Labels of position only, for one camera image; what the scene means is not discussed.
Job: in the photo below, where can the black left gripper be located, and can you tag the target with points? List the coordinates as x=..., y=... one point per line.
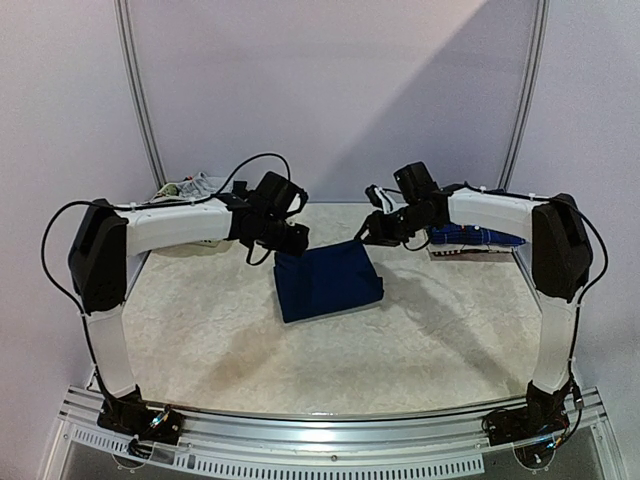
x=297, y=244

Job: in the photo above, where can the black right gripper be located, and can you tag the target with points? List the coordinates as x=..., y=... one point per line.
x=375, y=226

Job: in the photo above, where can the solid blue garment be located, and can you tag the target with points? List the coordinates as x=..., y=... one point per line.
x=325, y=281

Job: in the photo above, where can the blue plaid flannel shirt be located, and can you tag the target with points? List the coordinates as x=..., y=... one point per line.
x=472, y=235

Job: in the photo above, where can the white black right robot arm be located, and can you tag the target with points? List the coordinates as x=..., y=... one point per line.
x=561, y=255

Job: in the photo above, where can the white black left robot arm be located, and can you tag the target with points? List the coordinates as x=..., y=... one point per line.
x=109, y=235

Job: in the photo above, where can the folded white cartoon t-shirt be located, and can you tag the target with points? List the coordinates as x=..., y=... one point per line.
x=457, y=249

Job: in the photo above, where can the folded red white shirt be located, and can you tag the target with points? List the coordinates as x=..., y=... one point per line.
x=471, y=256

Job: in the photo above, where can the grey garment in basket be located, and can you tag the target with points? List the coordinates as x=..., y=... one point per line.
x=198, y=186

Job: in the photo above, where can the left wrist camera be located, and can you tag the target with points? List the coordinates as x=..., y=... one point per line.
x=276, y=197

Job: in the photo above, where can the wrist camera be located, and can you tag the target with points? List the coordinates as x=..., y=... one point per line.
x=414, y=184
x=276, y=197

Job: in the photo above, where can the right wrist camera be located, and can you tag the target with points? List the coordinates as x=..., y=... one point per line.
x=414, y=184

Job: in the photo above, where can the aluminium front rail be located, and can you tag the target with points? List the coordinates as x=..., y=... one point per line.
x=447, y=444

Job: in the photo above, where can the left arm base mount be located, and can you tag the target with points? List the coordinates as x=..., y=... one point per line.
x=131, y=415

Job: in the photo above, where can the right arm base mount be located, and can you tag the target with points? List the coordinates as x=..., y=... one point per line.
x=543, y=414

